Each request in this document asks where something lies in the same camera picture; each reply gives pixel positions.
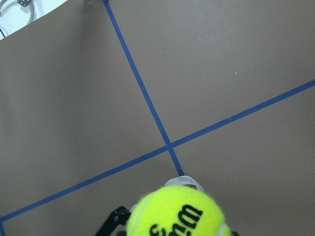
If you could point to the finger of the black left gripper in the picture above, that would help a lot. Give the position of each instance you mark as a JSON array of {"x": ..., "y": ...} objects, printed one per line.
[{"x": 117, "y": 217}]

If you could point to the yellow tennis ball number three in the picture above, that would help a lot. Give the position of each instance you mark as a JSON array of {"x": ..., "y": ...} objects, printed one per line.
[{"x": 209, "y": 224}]

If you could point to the white tennis ball can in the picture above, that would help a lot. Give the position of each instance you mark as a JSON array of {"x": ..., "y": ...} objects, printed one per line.
[{"x": 183, "y": 183}]

